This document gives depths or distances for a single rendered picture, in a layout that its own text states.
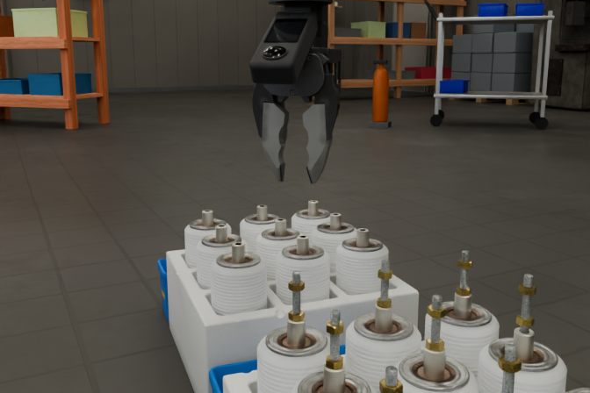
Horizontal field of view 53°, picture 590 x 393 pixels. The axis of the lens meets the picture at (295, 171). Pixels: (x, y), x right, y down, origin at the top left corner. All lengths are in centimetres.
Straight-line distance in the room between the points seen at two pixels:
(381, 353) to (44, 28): 500
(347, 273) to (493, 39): 756
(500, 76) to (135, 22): 634
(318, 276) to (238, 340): 17
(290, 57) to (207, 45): 1100
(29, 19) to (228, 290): 479
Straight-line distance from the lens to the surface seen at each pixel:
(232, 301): 100
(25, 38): 562
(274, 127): 67
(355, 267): 107
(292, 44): 61
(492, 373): 74
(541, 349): 78
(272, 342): 74
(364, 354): 76
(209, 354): 99
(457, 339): 81
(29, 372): 130
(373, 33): 897
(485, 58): 859
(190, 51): 1147
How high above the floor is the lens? 59
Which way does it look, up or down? 11 degrees down
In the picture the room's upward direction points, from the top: straight up
